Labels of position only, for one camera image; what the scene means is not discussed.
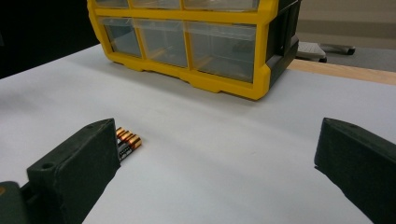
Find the set of clear drawers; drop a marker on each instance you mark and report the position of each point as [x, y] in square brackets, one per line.
[221, 49]

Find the black copper-top battery pack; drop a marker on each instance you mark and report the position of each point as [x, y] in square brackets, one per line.
[129, 143]

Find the yellow black drawer organizer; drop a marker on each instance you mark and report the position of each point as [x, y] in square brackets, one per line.
[261, 77]

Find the white stand base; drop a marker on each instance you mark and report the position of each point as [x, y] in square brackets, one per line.
[309, 51]

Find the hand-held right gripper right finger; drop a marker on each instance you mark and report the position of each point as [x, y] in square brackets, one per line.
[361, 161]

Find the grey stand leg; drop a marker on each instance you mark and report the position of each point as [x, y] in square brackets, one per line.
[339, 49]

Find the black curtain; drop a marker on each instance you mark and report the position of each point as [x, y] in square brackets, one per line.
[37, 31]

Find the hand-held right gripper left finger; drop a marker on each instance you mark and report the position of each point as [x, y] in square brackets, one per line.
[77, 168]

